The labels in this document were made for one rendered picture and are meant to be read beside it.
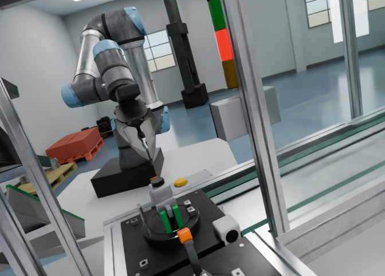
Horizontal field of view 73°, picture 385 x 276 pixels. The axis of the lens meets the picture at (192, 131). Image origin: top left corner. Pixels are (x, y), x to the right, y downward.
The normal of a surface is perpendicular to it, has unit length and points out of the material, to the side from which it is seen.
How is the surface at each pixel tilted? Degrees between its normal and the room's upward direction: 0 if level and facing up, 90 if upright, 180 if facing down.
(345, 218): 90
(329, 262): 0
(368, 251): 0
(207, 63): 90
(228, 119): 90
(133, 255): 0
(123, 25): 93
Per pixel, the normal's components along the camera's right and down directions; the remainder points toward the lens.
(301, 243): 0.33, 0.18
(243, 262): -0.26, -0.93
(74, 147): 0.08, 0.26
